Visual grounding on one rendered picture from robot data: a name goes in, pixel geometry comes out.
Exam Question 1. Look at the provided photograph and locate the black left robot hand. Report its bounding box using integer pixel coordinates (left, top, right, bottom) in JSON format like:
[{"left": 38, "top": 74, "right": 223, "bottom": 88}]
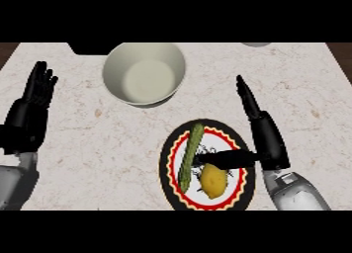
[{"left": 0, "top": 60, "right": 59, "bottom": 156}]

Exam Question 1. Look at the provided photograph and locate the black appliance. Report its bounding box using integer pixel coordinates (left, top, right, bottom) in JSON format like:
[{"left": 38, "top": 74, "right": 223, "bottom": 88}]
[{"left": 66, "top": 42, "right": 122, "bottom": 56}]

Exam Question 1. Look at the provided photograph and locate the yellow lemon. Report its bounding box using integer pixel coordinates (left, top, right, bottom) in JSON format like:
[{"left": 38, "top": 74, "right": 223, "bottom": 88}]
[{"left": 199, "top": 163, "right": 229, "bottom": 201}]

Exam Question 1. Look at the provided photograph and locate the black red patterned plate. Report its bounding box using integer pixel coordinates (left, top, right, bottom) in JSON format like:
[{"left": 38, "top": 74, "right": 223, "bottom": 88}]
[{"left": 158, "top": 119, "right": 257, "bottom": 211}]

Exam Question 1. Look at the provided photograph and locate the grey round object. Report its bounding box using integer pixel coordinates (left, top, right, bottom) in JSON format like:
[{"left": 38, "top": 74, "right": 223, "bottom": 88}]
[{"left": 241, "top": 42, "right": 275, "bottom": 48}]

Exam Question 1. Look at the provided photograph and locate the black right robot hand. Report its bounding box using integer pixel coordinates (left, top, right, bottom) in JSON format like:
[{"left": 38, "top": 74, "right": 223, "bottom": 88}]
[{"left": 192, "top": 74, "right": 292, "bottom": 172}]

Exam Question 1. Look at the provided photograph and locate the green asparagus spear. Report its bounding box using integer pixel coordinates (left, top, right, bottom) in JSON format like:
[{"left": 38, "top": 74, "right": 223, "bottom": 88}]
[{"left": 176, "top": 123, "right": 205, "bottom": 195}]

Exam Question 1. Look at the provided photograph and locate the white ceramic bowl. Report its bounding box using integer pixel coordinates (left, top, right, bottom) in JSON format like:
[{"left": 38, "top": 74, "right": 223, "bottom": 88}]
[{"left": 102, "top": 42, "right": 188, "bottom": 107}]

